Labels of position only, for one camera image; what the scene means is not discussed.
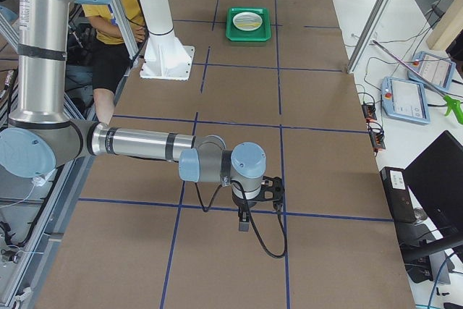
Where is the white round plate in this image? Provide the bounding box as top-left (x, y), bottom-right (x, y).
top-left (232, 12), bottom-right (263, 32)

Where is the near blue teach pendant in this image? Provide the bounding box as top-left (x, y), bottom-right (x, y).
top-left (381, 77), bottom-right (430, 124)

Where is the far blue teach pendant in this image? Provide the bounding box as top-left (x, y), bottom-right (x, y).
top-left (409, 51), bottom-right (456, 92)

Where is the black monitor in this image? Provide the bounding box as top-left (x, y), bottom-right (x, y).
top-left (401, 130), bottom-right (462, 283)

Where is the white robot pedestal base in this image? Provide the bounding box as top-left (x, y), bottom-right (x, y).
top-left (139, 0), bottom-right (195, 81)

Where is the pale green plastic fork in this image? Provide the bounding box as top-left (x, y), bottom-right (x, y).
top-left (236, 16), bottom-right (261, 23)

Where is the orange black adapter box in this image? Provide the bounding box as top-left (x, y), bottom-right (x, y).
top-left (361, 103), bottom-right (377, 122)

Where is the blue teach pendant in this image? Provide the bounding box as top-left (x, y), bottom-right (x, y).
top-left (409, 51), bottom-right (456, 92)
top-left (381, 77), bottom-right (430, 124)

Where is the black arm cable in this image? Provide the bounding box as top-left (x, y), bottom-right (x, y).
top-left (194, 178), bottom-right (289, 260)

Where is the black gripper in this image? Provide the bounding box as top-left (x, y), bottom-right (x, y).
top-left (232, 190), bottom-right (259, 232)

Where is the green plastic tray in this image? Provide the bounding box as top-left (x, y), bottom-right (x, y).
top-left (226, 7), bottom-right (271, 43)

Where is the black desktop box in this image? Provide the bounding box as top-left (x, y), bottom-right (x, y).
top-left (380, 166), bottom-right (417, 224)

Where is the aluminium frame post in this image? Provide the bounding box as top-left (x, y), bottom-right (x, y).
top-left (347, 0), bottom-right (390, 74)

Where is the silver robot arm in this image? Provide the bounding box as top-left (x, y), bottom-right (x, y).
top-left (1, 0), bottom-right (268, 231)

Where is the person in yellow shirt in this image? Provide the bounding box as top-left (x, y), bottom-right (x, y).
top-left (83, 0), bottom-right (145, 124)

